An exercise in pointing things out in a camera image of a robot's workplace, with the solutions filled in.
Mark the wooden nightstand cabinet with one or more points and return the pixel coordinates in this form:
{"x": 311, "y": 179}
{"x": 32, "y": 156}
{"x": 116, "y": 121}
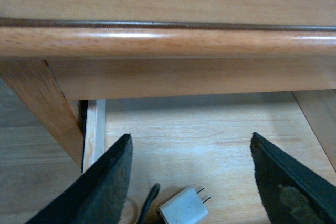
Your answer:
{"x": 55, "y": 53}

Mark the white charger adapter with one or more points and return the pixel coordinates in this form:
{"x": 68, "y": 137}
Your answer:
{"x": 188, "y": 206}

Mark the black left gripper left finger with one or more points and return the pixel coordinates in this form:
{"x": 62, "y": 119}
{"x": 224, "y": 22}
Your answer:
{"x": 99, "y": 194}

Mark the wooden drawer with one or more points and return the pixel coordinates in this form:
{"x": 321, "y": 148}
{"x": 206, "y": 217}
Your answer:
{"x": 202, "y": 141}

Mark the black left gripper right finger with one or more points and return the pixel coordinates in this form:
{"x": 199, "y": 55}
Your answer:
{"x": 290, "y": 192}

